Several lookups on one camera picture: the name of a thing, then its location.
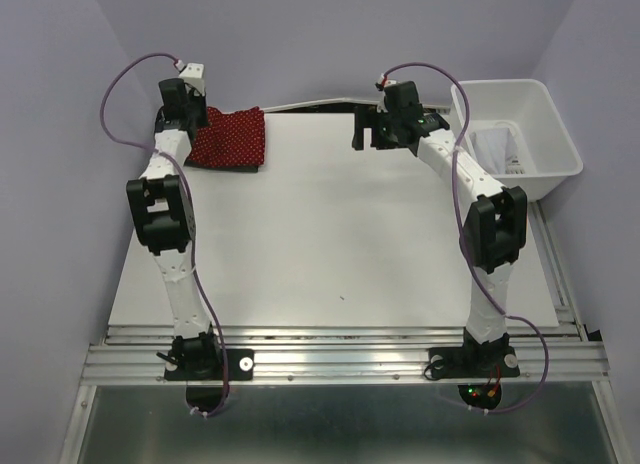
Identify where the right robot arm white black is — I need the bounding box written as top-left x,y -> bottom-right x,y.
352,79 -> 527,380

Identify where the white plastic bin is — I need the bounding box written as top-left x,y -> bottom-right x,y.
449,79 -> 583,202

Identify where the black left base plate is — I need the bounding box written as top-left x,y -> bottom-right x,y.
163,348 -> 255,382

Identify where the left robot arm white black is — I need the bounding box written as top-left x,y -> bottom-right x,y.
126,77 -> 223,381

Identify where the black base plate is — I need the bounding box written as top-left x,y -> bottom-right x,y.
423,346 -> 520,381
163,348 -> 255,382

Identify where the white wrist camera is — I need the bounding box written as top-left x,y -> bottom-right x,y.
375,74 -> 397,113
179,63 -> 206,96

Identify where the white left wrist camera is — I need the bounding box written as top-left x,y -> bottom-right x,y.
179,63 -> 206,96

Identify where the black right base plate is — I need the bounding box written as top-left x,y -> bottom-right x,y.
423,346 -> 520,381

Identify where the aluminium rail frame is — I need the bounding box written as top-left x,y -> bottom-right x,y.
81,325 -> 610,386

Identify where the red dotted skirt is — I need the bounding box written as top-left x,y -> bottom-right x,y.
186,107 -> 266,169

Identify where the dark grey dotted skirt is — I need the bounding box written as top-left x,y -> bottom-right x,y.
186,161 -> 260,174

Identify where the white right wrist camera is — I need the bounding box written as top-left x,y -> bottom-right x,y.
375,74 -> 397,113

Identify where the white garment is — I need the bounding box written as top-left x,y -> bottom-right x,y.
470,127 -> 526,175

